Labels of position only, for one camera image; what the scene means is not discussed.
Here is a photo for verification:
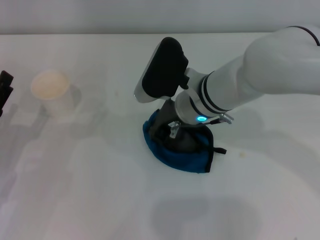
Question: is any white paper cup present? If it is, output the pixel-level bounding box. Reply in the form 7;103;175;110
30;69;76;117

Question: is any black cable with silver plug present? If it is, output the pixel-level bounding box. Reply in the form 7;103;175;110
167;112;235;140

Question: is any blue rag with black trim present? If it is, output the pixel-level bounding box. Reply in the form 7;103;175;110
142;108;227;175

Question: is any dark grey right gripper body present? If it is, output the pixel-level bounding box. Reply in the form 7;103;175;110
149;99;183;141

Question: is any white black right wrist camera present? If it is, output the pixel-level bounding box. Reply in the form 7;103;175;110
132;36;190;104

